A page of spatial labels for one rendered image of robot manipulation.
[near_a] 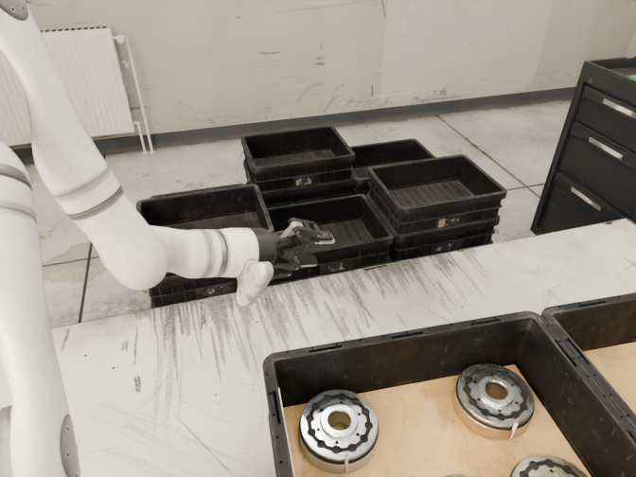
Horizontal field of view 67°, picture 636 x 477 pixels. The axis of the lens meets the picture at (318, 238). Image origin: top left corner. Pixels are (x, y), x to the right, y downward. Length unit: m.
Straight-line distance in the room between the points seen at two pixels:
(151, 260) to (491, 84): 3.66
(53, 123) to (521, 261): 1.01
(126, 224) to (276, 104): 2.87
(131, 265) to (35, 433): 0.27
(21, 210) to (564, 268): 1.10
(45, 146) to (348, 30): 2.97
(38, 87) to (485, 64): 3.63
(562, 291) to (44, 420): 1.03
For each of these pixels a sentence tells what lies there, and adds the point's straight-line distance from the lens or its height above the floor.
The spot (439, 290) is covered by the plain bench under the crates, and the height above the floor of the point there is 0.70.
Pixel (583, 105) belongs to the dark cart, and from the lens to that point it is 2.16.
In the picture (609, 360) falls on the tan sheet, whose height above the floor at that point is 0.83.
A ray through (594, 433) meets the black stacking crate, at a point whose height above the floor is 0.89.
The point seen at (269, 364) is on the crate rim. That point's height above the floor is 0.93.
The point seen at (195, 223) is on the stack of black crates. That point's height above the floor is 0.49.
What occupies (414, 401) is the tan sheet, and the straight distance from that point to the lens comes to 0.73.
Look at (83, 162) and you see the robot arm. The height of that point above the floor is 1.18.
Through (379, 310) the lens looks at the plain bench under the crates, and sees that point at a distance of 1.03.
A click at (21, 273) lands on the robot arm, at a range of 0.44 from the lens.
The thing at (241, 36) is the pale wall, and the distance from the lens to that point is 3.27.
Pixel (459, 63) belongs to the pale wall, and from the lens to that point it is 3.87.
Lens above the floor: 1.42
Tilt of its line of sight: 36 degrees down
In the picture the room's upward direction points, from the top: straight up
